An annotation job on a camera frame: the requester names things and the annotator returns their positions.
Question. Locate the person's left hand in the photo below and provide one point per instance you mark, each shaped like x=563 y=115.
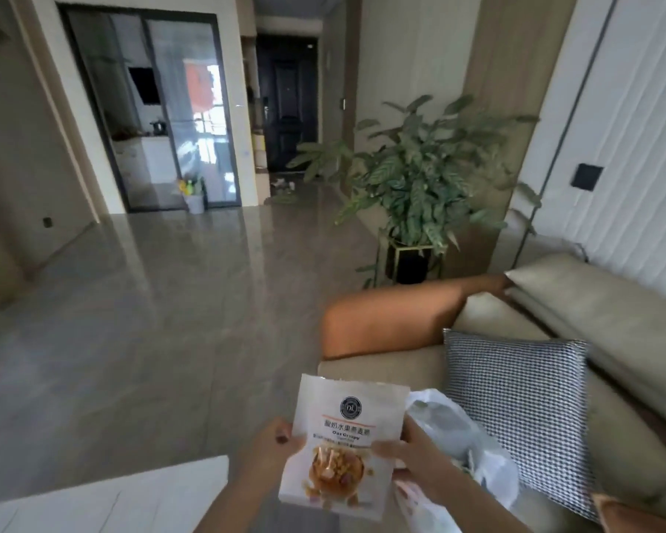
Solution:
x=269 y=449

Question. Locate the person's right hand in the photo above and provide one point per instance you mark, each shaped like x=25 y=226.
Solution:
x=424 y=466

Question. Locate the person's left thumb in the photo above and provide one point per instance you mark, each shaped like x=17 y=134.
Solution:
x=289 y=438

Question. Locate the person's right thumb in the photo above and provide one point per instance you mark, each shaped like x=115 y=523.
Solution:
x=391 y=449

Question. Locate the white snack packet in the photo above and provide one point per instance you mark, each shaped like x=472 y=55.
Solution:
x=344 y=438

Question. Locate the person's right forearm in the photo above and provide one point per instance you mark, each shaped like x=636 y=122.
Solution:
x=485 y=507

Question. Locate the person's left forearm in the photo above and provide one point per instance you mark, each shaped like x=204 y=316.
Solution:
x=233 y=507

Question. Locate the white plastic bag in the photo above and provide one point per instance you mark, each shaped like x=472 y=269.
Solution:
x=466 y=444

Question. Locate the black and white checkered cushion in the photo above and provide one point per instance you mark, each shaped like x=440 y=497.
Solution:
x=527 y=405

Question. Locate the black plant pot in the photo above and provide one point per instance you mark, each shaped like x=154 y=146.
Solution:
x=408 y=265

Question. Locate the gold metal plant stand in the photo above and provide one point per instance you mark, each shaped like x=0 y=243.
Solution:
x=382 y=260

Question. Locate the beige sofa with orange armrest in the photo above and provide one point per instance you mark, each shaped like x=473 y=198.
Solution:
x=588 y=305

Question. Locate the pair of shoes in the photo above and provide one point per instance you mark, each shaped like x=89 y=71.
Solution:
x=283 y=185

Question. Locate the white bucket with cleaning bottles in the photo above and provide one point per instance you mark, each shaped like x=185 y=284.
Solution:
x=193 y=198

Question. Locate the green leafy houseplant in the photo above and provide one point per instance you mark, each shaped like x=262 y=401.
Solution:
x=422 y=172

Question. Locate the white kitchen counter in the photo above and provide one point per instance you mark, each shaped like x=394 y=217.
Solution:
x=144 y=160

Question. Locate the dark cooking pot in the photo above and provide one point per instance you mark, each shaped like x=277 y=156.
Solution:
x=158 y=127

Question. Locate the dark entrance door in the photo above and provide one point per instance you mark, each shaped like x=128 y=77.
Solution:
x=288 y=99

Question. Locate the black framed glass sliding door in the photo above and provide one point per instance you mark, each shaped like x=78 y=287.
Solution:
x=161 y=105

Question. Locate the black range hood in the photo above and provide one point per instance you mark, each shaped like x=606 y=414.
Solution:
x=144 y=85

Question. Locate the black wall switch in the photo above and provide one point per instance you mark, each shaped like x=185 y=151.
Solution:
x=586 y=177

